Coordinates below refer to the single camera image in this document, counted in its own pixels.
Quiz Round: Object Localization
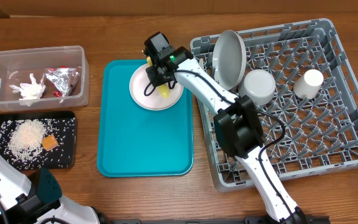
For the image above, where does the yellow plastic spoon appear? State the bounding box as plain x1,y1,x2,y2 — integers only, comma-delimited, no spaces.
147,56,169,98

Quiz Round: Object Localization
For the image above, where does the white plate with cutlery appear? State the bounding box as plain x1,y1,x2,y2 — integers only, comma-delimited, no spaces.
129,64,184,111

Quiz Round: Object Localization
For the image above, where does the grey round plate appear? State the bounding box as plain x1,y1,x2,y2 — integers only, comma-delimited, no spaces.
212,30,247,90

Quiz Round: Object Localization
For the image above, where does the small grey bowl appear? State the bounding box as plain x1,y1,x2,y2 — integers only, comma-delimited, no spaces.
238,69,276,105

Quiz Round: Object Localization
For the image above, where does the foil wrapper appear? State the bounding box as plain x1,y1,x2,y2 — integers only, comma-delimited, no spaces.
45,67,80,96

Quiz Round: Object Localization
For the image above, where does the red sauce packet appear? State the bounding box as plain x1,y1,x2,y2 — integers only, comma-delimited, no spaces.
53,91,62,97

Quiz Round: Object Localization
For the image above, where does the orange food cube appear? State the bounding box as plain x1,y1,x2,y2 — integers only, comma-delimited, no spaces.
42,134,59,151

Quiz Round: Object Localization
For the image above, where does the white napkin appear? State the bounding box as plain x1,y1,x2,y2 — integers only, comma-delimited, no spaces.
9,73,46,106

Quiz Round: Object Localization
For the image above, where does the white paper cup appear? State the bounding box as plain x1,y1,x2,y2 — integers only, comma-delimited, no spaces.
293,69,324,99

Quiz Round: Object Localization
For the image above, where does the white rice pile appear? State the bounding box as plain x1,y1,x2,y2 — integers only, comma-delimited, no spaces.
0,118,74,167

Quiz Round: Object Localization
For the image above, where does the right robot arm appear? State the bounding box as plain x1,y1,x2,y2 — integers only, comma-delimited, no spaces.
143,32,308,223

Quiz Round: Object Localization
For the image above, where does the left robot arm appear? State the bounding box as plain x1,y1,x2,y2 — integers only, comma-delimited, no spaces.
0,45,108,223

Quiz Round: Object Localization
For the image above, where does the grey dishwasher rack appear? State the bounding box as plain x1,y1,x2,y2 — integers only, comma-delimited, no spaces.
190,17,358,192

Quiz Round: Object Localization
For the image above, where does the teal serving tray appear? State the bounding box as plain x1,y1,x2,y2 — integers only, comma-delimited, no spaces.
97,60,193,177

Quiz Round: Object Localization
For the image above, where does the clear plastic bin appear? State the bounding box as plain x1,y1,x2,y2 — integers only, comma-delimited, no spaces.
0,45,90,111

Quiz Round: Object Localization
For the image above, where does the black plastic tray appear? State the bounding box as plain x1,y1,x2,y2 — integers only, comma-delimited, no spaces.
0,110,77,170

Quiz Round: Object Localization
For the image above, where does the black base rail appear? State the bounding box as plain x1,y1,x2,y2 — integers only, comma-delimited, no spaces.
110,214,332,224

